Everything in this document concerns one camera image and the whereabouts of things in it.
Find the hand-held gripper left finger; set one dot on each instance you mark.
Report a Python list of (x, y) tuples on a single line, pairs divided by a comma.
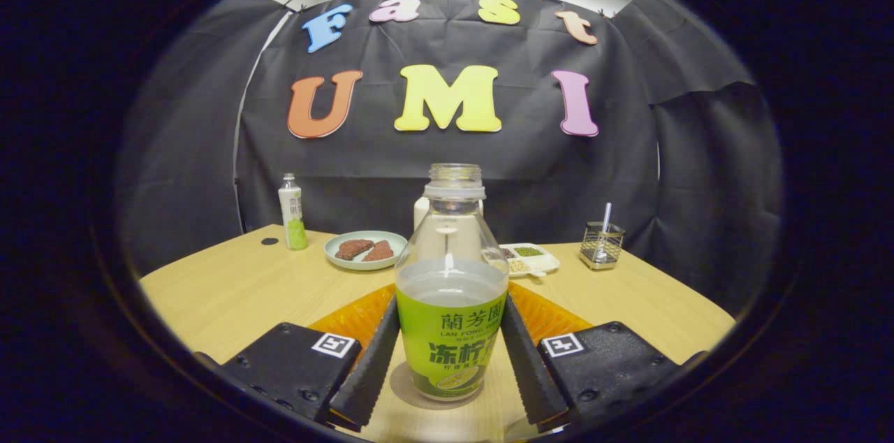
[(370, 373)]

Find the cream toaster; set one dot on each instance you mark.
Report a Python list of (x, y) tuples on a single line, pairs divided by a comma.
[(420, 214)]

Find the light green plate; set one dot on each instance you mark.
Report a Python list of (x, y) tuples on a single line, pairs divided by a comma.
[(335, 258)]

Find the green label juice bottle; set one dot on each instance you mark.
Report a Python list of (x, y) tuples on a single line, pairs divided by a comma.
[(450, 345)]

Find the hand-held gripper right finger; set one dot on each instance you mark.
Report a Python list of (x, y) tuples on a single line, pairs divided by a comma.
[(531, 373)]

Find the black backdrop cloth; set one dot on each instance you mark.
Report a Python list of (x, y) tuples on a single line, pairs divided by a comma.
[(531, 170)]

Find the wooden table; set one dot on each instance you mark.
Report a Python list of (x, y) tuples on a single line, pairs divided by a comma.
[(230, 289)]

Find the white divided snack dish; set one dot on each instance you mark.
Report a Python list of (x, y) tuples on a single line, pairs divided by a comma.
[(538, 263)]

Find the white spoon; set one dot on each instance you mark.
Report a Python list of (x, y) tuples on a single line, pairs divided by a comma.
[(607, 214)]

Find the small white green bottle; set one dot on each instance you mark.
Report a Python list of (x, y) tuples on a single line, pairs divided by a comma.
[(293, 219)]

